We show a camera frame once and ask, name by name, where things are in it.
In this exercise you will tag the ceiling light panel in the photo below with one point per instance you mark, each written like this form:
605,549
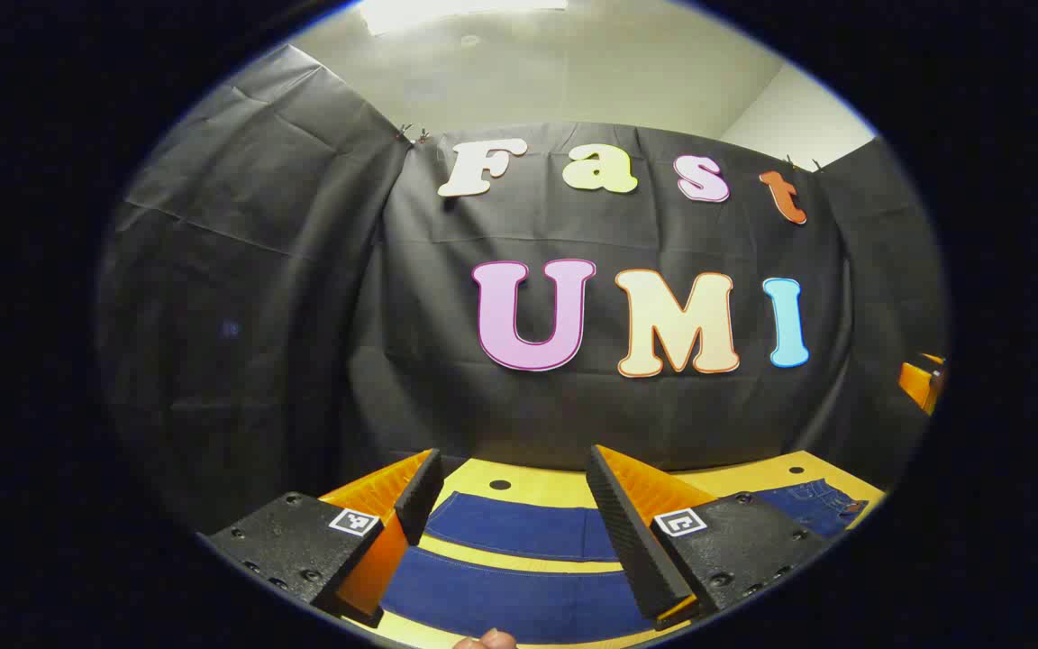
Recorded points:
460,11

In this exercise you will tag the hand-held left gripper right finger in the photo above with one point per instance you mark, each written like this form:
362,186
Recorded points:
627,541

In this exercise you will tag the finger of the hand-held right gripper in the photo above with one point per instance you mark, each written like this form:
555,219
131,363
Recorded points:
920,383

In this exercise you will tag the blue denim jeans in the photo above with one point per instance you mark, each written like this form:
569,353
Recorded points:
519,595

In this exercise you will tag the black backdrop cloth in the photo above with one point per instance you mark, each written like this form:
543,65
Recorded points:
303,315

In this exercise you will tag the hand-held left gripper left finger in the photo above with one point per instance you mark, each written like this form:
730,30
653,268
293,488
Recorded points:
420,496

